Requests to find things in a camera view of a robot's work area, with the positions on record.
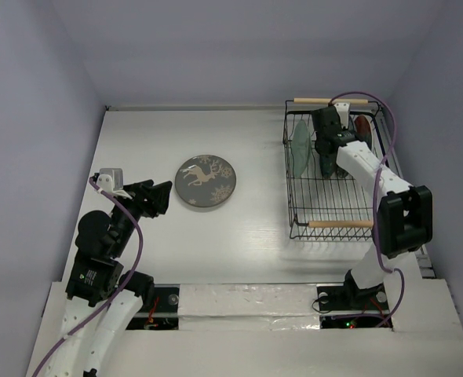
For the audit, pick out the white blue floral plate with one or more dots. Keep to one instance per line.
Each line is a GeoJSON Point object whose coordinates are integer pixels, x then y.
{"type": "Point", "coordinates": [351, 124]}

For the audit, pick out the light green flower plate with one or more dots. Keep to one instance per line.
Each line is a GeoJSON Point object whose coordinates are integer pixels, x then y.
{"type": "Point", "coordinates": [300, 148]}

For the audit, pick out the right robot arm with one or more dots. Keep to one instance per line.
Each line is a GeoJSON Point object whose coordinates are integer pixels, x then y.
{"type": "Point", "coordinates": [402, 213]}

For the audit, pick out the black wire dish rack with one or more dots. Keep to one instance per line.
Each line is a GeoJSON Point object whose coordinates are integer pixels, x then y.
{"type": "Point", "coordinates": [316, 203]}

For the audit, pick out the dark teal plate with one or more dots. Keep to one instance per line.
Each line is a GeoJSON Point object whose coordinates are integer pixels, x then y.
{"type": "Point", "coordinates": [328, 165]}

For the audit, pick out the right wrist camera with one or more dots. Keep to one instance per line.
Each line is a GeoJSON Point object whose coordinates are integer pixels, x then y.
{"type": "Point", "coordinates": [343, 110]}

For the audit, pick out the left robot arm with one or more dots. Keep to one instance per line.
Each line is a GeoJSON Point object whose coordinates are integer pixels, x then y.
{"type": "Point", "coordinates": [104, 290]}

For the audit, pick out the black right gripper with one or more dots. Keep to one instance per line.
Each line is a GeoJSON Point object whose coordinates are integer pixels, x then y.
{"type": "Point", "coordinates": [329, 153]}

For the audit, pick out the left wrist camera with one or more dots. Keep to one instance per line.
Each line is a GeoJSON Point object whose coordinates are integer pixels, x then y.
{"type": "Point", "coordinates": [110, 180]}

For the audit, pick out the grey reindeer plate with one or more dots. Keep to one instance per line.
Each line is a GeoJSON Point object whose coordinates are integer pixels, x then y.
{"type": "Point", "coordinates": [205, 181]}

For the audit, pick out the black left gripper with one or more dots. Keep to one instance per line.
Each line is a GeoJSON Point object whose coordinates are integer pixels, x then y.
{"type": "Point", "coordinates": [152, 198]}

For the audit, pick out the red teal plate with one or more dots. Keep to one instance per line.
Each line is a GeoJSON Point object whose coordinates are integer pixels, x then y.
{"type": "Point", "coordinates": [363, 129]}

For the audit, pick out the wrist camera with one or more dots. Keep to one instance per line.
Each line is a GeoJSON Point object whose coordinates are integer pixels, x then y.
{"type": "Point", "coordinates": [110, 180]}
{"type": "Point", "coordinates": [343, 110]}

